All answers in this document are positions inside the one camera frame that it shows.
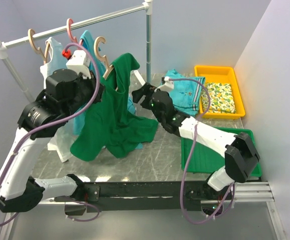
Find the yellow plastic bin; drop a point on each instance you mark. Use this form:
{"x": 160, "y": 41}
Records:
{"x": 224, "y": 74}

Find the folded teal shirt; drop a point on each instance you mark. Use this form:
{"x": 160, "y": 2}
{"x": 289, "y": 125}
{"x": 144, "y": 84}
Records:
{"x": 186, "y": 96}

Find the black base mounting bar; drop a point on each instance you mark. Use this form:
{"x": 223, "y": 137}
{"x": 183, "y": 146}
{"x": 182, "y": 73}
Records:
{"x": 153, "y": 195}

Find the beige hanger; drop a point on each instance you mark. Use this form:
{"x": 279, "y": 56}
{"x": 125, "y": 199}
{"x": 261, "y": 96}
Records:
{"x": 37, "y": 49}
{"x": 102, "y": 58}

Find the green plastic tray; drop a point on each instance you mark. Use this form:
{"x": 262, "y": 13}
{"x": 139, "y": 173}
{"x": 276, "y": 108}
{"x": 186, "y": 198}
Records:
{"x": 205, "y": 160}

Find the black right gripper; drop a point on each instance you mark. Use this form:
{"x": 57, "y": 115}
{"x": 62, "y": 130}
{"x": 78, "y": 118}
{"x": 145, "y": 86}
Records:
{"x": 147, "y": 89}

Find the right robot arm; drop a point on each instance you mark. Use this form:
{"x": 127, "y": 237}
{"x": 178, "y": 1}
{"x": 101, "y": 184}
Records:
{"x": 238, "y": 150}

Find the white t shirt blue print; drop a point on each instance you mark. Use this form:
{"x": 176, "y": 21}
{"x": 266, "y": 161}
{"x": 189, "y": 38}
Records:
{"x": 64, "y": 137}

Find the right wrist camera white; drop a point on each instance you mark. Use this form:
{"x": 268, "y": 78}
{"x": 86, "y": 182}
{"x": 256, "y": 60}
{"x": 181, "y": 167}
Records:
{"x": 167, "y": 84}

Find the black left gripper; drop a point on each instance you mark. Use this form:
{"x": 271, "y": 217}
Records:
{"x": 92, "y": 83}

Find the lemon print folded cloth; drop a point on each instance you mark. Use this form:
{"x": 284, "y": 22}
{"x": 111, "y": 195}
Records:
{"x": 221, "y": 98}

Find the aluminium frame rail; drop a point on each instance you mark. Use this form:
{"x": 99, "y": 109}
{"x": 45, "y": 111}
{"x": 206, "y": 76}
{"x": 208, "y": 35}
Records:
{"x": 260, "y": 192}

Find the light blue t shirt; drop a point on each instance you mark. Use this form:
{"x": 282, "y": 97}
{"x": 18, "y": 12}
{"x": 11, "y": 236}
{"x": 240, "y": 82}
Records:
{"x": 87, "y": 41}

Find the green t shirt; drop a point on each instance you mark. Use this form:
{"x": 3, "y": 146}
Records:
{"x": 108, "y": 123}

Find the white metal clothes rack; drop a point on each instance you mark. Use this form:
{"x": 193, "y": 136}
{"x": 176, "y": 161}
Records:
{"x": 4, "y": 46}

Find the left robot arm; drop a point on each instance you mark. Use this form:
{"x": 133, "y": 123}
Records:
{"x": 37, "y": 124}

